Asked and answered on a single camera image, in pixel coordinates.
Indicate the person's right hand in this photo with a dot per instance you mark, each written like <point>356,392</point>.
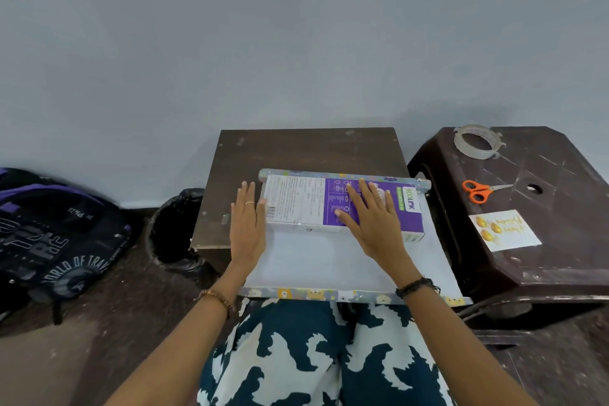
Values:
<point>378,229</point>

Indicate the person's left hand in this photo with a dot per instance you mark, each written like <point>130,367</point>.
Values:
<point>247,234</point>

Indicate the blue animal-print wrapping paper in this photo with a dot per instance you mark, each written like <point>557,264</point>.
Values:
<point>323,263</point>

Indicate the purple white box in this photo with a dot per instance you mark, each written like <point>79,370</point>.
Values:
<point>304,201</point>

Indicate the clear tape roll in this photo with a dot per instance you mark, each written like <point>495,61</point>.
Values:
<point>459,144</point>

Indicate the white card with gold stickers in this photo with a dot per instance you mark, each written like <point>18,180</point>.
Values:
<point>518,237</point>

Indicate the person's right forearm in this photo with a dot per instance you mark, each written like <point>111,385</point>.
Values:
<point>461,348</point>

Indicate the person's left forearm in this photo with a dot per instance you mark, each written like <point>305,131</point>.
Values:
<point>190,348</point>

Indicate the black trash bin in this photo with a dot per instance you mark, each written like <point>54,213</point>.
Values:
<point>176,229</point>

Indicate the small brown wooden table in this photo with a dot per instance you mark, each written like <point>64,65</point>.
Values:
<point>295,149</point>

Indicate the teal white patterned trousers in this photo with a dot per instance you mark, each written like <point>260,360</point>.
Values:
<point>295,363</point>

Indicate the brown plastic stool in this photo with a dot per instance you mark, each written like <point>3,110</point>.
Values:
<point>571,229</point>

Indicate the black purple backpack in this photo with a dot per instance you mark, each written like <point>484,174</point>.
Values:
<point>52,239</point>

